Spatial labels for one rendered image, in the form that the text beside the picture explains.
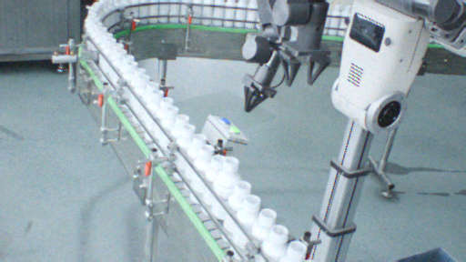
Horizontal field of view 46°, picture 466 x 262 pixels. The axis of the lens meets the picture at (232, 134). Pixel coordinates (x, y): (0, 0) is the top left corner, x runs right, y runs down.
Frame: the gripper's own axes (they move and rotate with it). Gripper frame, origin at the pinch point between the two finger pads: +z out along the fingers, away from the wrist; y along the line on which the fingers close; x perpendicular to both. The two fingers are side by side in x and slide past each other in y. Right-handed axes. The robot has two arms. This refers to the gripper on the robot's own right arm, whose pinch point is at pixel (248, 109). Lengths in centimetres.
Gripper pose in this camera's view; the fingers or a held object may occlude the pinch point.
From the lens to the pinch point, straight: 166.0
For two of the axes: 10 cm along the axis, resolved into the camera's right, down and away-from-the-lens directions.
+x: 7.8, 1.9, 6.0
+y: 4.7, 4.6, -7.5
